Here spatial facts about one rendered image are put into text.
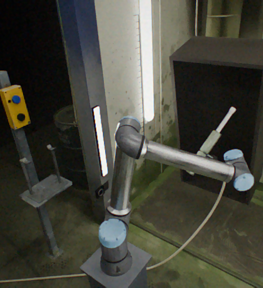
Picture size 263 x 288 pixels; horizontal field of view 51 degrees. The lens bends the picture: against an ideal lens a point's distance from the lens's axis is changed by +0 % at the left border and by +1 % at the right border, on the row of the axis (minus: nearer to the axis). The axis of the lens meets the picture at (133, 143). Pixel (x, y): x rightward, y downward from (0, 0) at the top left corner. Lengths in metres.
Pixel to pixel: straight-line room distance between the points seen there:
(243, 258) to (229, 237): 0.23
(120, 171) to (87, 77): 0.84
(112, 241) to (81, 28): 1.33
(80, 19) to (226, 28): 1.59
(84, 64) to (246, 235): 2.01
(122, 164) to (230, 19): 2.04
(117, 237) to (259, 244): 1.54
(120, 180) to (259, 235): 1.67
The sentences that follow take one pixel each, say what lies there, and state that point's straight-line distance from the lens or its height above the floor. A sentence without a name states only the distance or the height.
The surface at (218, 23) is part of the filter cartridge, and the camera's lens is 3.06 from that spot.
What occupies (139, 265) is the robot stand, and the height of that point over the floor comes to 0.64.
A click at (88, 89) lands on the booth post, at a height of 1.42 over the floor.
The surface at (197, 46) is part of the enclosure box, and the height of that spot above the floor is 1.67.
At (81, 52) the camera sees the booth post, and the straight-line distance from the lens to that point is 2.00.
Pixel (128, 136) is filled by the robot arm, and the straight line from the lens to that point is 1.24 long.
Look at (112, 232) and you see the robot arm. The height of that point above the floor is 0.91.
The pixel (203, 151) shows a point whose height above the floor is 1.14.
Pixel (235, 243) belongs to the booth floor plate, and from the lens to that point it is 2.72.
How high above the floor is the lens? 2.05
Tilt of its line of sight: 30 degrees down
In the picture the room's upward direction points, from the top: 4 degrees counter-clockwise
